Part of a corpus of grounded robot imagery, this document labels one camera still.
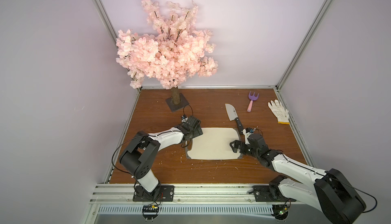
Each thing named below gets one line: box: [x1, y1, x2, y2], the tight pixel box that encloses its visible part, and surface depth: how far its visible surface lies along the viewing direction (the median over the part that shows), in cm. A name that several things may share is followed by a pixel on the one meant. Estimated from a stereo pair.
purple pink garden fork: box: [246, 91, 260, 113], surface depth 113 cm
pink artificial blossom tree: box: [115, 0, 219, 105], surface depth 72 cm
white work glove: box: [267, 99, 290, 125], surface depth 108 cm
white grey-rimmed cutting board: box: [185, 127, 244, 160], surface depth 90 cm
